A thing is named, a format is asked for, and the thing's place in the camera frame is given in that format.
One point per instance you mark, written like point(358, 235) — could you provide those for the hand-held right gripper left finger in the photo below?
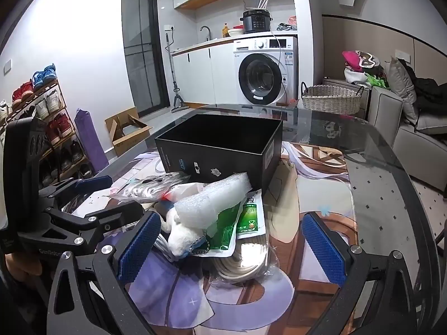
point(139, 247)

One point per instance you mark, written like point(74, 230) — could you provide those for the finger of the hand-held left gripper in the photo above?
point(104, 218)
point(94, 184)

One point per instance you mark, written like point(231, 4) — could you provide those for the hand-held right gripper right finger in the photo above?
point(321, 247)

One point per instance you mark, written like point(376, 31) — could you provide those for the white bubble wrap roll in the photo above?
point(209, 202)

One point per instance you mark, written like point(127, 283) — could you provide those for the green medicine sachet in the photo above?
point(249, 213)
point(225, 230)

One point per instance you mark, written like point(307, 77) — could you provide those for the black cardboard box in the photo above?
point(209, 160)

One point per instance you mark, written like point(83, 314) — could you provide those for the person's left hand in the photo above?
point(21, 268)

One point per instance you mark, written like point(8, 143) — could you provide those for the purple yoga mat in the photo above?
point(89, 139)

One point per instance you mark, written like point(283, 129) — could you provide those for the open cardboard box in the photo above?
point(129, 136)

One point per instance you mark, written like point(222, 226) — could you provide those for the printed desk mat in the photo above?
point(314, 181)

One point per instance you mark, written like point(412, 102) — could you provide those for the wooden shoe rack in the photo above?
point(61, 92)

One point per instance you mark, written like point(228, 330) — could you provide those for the grey mop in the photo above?
point(173, 87)

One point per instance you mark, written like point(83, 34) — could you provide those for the black framed glass door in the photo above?
point(143, 59)

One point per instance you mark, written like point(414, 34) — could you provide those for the wicker basket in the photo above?
point(330, 99)

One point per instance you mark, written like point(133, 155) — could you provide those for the grey sofa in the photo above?
point(387, 111)

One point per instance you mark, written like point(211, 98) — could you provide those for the white kitchen counter cabinets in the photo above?
point(209, 73)

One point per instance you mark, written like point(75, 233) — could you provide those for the pile of clothes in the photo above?
point(354, 75)

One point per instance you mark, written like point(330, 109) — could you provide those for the grey cushion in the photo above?
point(401, 87)

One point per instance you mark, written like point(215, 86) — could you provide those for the white washing machine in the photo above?
point(265, 73)

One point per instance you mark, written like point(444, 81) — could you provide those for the black jacket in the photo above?
point(429, 90)

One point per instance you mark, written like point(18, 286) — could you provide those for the kitchen faucet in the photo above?
point(208, 31)

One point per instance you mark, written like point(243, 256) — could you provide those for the pink cloth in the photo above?
point(352, 59)

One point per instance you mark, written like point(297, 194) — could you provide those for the round face plush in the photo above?
point(368, 60)

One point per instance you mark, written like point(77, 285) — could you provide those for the yellow bottle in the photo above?
point(226, 31)

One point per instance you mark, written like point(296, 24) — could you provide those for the white bowl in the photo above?
point(235, 32)

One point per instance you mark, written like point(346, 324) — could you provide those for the dark cloth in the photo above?
point(286, 27)

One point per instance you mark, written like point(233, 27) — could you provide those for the black pressure cooker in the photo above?
point(256, 22)

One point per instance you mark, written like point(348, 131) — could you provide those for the white router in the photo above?
point(260, 5)

